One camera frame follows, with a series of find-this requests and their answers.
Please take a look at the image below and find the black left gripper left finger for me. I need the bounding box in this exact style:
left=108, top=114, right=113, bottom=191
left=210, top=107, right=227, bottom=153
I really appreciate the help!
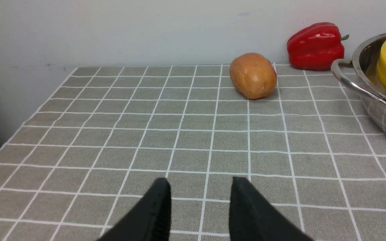
left=98, top=177, right=172, bottom=241

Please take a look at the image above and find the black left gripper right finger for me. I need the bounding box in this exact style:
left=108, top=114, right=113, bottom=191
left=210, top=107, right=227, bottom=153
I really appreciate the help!
left=229, top=177, right=313, bottom=241

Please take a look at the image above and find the stainless steel pot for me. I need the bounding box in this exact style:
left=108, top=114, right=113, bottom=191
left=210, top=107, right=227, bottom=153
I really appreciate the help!
left=331, top=33, right=386, bottom=133

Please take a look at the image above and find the grey checked tablecloth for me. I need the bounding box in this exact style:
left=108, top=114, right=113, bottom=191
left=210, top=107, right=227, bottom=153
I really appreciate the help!
left=0, top=64, right=386, bottom=241

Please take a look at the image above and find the brown potato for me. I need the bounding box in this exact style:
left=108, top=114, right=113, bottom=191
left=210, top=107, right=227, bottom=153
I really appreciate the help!
left=229, top=53, right=277, bottom=100

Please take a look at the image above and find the red bell pepper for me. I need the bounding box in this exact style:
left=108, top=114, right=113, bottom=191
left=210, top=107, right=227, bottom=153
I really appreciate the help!
left=286, top=22, right=349, bottom=71

